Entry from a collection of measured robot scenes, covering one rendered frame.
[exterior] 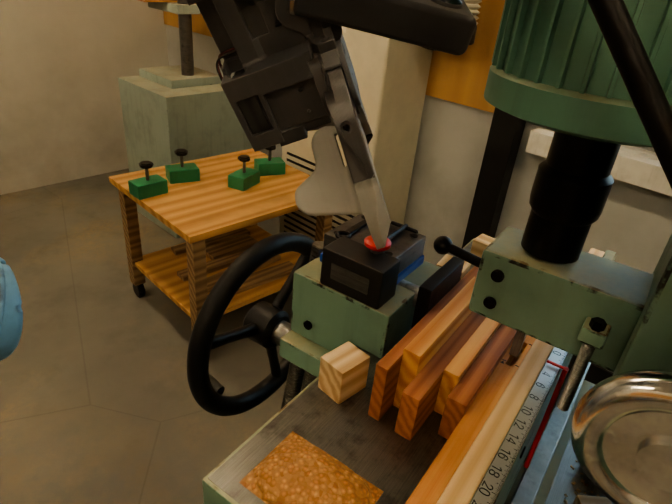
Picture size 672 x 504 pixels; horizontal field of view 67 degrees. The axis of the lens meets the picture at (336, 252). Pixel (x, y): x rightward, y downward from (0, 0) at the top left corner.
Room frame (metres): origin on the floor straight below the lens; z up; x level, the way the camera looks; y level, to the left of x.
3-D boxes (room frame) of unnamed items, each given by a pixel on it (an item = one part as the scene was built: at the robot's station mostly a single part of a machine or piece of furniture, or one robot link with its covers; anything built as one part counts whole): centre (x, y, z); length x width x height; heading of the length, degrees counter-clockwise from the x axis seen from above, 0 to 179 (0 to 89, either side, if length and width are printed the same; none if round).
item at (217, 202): (1.77, 0.43, 0.32); 0.66 x 0.57 x 0.64; 137
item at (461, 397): (0.42, -0.17, 0.92); 0.18 x 0.02 x 0.05; 147
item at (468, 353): (0.44, -0.17, 0.93); 0.17 x 0.02 x 0.06; 147
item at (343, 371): (0.40, -0.02, 0.92); 0.04 x 0.03 x 0.04; 137
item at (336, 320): (0.54, -0.04, 0.91); 0.15 x 0.14 x 0.09; 147
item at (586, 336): (0.35, -0.22, 1.00); 0.02 x 0.02 x 0.10; 57
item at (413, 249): (0.54, -0.04, 0.99); 0.13 x 0.11 x 0.06; 147
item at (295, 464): (0.28, 0.00, 0.91); 0.10 x 0.07 x 0.02; 57
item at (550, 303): (0.40, -0.21, 1.03); 0.14 x 0.07 x 0.09; 57
